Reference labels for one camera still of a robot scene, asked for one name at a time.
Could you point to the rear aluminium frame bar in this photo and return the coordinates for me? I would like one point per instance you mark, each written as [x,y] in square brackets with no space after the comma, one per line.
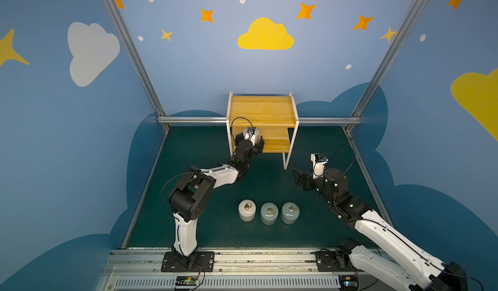
[221,120]

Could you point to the circuit board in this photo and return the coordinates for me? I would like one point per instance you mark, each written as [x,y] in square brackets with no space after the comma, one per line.
[186,281]
[348,283]

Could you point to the aluminium frame post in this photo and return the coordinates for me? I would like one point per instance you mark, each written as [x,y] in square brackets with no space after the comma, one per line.
[126,38]
[413,13]

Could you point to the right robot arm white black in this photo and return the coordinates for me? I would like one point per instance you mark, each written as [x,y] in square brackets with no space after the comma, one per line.
[409,267]

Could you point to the left circuit board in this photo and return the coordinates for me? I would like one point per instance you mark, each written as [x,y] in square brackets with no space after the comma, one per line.
[186,281]

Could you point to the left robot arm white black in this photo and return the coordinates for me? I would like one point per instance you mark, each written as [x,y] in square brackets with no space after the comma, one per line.
[189,198]

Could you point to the aluminium front rail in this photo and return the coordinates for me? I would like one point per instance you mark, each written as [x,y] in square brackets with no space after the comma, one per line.
[234,269]

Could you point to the white tea canister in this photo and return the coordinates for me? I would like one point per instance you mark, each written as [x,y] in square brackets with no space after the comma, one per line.
[247,210]
[250,133]

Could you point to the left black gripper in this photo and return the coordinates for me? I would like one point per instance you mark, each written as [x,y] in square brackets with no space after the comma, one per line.
[256,145]

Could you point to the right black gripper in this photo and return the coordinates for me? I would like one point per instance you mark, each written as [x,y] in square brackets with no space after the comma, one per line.
[309,181]

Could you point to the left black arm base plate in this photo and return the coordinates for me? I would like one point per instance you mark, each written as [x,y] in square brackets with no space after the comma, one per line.
[175,262]

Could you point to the grey-green tea canister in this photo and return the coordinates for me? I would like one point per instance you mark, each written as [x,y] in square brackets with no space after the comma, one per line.
[289,213]
[269,213]

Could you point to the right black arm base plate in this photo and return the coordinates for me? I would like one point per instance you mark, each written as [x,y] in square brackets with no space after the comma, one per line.
[332,261]

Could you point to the wooden two-tier shelf white frame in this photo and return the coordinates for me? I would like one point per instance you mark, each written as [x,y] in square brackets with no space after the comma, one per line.
[274,116]

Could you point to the right aluminium frame post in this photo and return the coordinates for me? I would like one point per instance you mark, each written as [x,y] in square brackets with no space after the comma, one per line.
[413,13]

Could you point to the left aluminium frame post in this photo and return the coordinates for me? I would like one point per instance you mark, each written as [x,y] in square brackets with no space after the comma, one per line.
[126,38]

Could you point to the right circuit board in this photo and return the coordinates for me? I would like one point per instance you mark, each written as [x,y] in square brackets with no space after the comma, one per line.
[348,283]

